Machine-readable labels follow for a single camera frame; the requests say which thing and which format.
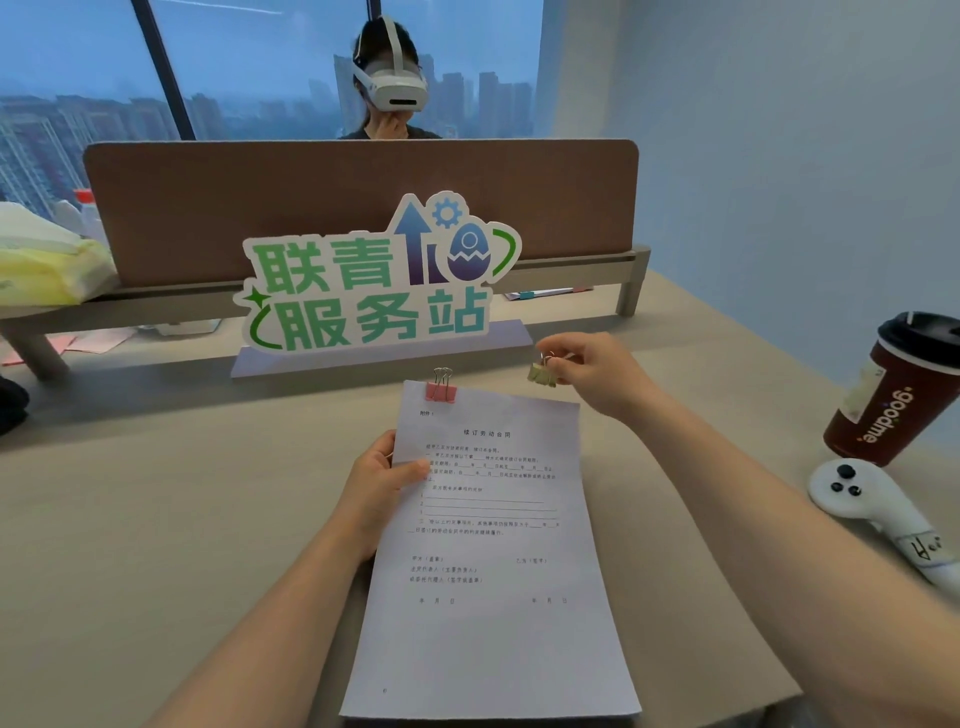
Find person's right hand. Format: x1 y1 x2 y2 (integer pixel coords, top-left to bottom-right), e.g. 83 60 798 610
536 331 663 423

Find person's left hand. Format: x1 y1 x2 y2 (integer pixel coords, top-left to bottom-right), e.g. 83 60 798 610
328 429 433 565

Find white printed paper document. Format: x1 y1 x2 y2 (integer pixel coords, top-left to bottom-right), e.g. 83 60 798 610
339 380 644 720

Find person's right forearm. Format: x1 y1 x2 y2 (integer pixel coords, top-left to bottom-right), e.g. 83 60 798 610
618 386 960 728

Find person's left forearm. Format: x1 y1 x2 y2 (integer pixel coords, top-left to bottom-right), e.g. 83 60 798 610
146 521 380 728

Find blue and white pen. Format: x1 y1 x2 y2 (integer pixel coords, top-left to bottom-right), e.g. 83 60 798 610
503 285 595 303

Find pink binder clip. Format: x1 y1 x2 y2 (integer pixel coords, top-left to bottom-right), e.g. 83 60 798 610
424 366 459 407

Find green lettered desk sign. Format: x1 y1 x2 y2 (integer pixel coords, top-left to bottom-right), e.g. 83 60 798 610
230 190 534 379

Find grey desk shelf riser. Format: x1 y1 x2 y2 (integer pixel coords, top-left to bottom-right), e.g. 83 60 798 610
0 245 653 381

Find dark red coffee cup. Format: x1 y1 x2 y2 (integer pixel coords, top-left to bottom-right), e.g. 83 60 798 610
822 310 960 468

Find white handheld controller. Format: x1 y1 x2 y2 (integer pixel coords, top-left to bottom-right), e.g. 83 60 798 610
807 457 960 599

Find white headset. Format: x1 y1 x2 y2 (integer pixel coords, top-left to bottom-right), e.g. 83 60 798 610
350 16 431 114

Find brown desk divider panel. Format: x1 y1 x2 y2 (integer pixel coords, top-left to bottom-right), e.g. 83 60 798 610
82 138 641 291

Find pink papers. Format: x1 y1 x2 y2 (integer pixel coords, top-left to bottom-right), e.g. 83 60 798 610
0 328 138 367

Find black object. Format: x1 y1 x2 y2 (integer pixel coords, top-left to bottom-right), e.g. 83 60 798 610
0 374 32 437

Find bottle with red cap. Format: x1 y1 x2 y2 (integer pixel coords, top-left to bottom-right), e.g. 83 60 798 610
72 188 111 249

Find yellow tissue pack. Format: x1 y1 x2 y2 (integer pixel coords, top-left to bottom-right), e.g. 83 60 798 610
0 238 120 308

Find white plastic bag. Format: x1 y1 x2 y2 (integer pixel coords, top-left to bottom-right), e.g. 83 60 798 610
0 200 84 254

